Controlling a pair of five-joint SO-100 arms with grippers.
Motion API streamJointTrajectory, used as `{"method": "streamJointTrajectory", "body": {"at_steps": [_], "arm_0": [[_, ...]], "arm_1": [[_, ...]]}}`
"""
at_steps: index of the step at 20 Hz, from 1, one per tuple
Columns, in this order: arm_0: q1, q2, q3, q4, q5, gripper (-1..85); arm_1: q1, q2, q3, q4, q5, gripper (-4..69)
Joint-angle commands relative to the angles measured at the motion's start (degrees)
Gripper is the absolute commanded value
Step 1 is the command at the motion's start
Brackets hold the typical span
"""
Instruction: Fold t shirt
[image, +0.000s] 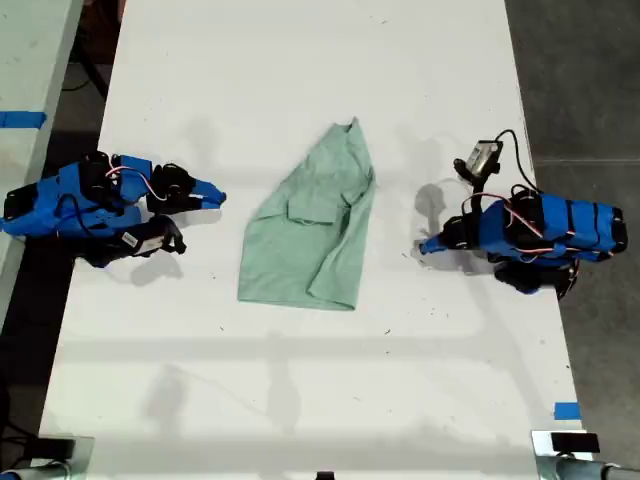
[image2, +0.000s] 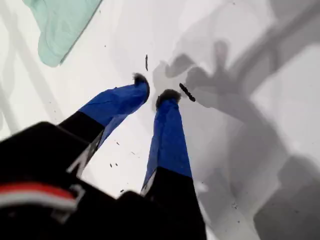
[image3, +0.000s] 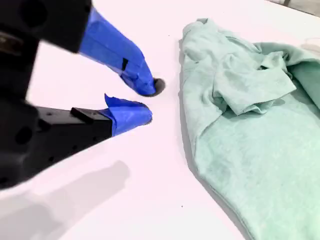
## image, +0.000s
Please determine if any pale green T-shirt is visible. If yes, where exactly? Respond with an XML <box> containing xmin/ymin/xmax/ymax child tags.
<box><xmin>236</xmin><ymin>116</ymin><xmax>377</xmax><ymax>312</ymax></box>

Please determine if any long blue tape strip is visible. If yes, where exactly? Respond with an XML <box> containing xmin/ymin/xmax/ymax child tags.
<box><xmin>0</xmin><ymin>110</ymin><xmax>48</xmax><ymax>131</ymax></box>

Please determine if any pale side table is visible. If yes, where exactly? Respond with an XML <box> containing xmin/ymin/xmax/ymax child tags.
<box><xmin>0</xmin><ymin>0</ymin><xmax>85</xmax><ymax>321</ymax></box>

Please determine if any short blue tape strip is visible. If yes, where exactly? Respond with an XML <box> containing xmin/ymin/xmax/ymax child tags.
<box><xmin>553</xmin><ymin>400</ymin><xmax>583</xmax><ymax>422</ymax></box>

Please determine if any small black box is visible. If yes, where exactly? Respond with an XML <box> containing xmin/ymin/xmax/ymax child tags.
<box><xmin>36</xmin><ymin>436</ymin><xmax>77</xmax><ymax>459</ymax></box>
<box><xmin>550</xmin><ymin>432</ymin><xmax>601</xmax><ymax>454</ymax></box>

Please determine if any red white servo wire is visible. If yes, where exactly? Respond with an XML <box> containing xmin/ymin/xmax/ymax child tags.
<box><xmin>460</xmin><ymin>192</ymin><xmax>572</xmax><ymax>259</ymax></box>
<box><xmin>105</xmin><ymin>166</ymin><xmax>169</xmax><ymax>202</ymax></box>

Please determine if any black camera stalk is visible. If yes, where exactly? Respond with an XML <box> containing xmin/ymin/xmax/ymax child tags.
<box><xmin>453</xmin><ymin>158</ymin><xmax>487</xmax><ymax>217</ymax></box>

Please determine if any black camera box with labels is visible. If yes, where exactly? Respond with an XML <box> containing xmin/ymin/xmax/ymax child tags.
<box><xmin>117</xmin><ymin>217</ymin><xmax>189</xmax><ymax>261</ymax></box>

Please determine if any grey camera box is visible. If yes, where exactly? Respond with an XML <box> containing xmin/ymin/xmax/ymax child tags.
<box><xmin>471</xmin><ymin>140</ymin><xmax>504</xmax><ymax>177</ymax></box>

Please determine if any black camera cable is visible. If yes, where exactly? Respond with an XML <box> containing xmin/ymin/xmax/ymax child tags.
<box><xmin>58</xmin><ymin>193</ymin><xmax>126</xmax><ymax>239</ymax></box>
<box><xmin>492</xmin><ymin>128</ymin><xmax>541</xmax><ymax>196</ymax></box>

